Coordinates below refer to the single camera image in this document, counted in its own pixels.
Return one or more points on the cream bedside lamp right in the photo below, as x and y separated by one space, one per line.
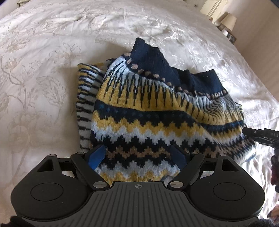
229 21

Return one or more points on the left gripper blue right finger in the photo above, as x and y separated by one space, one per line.
179 156

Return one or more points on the cream bedside table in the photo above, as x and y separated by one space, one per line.
213 9

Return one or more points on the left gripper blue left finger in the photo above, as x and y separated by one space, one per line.
95 156

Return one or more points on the navy yellow patterned knit sweater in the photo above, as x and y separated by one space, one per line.
137 106

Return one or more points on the cream embroidered bedspread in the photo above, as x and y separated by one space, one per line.
43 42

